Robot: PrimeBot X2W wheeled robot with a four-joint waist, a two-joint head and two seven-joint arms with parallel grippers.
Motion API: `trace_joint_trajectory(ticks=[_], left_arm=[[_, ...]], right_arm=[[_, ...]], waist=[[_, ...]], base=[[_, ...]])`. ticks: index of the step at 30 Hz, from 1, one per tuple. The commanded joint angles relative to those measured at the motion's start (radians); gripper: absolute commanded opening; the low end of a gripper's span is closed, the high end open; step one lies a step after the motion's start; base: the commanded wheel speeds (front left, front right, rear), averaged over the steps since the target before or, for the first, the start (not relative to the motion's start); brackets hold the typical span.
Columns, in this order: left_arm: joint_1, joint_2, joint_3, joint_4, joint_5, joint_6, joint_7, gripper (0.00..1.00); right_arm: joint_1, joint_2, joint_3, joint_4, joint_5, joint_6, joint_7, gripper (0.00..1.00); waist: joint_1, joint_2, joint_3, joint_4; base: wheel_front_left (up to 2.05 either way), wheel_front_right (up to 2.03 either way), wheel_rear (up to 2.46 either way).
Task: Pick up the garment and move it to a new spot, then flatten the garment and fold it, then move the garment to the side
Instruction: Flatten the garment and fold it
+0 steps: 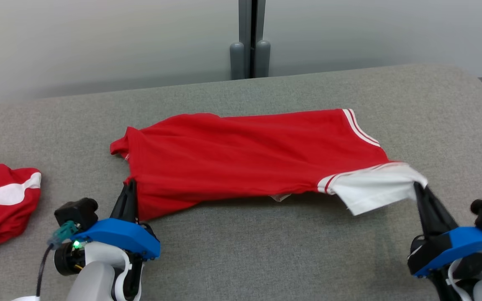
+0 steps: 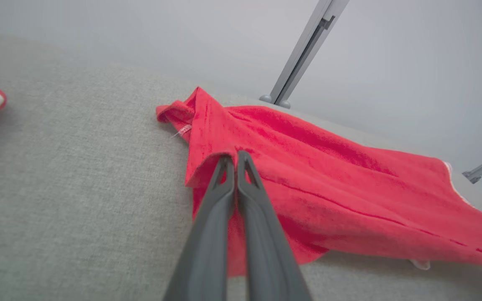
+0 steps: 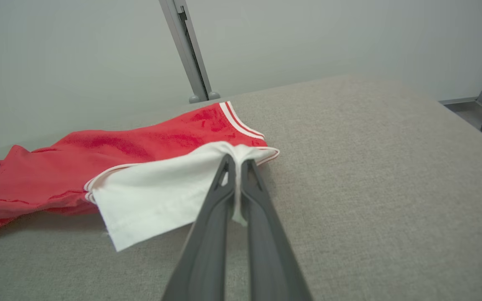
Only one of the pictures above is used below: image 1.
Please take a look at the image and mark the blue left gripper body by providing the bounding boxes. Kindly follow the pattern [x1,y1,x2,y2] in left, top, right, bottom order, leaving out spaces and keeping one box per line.
[54,217,161,275]

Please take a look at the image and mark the grey metal partition post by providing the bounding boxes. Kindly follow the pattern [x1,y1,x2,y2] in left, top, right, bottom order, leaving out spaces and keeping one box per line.
[238,0,266,79]

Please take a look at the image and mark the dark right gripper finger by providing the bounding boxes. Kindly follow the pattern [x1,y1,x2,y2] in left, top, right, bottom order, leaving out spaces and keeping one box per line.
[413,183,444,238]
[423,186,460,232]

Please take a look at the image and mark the red jersey with white trim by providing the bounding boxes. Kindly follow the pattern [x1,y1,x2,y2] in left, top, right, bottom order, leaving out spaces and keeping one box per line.
[110,109,428,221]

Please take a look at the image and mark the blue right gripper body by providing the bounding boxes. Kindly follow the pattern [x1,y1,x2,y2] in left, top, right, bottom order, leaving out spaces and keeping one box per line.
[408,227,482,277]

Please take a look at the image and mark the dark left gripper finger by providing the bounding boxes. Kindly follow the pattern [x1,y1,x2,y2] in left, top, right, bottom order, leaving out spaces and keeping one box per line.
[110,180,132,221]
[129,179,139,222]

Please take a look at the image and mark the grey cylindrical post foot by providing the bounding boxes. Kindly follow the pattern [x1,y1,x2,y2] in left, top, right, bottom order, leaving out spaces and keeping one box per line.
[254,40,271,78]
[229,41,246,80]

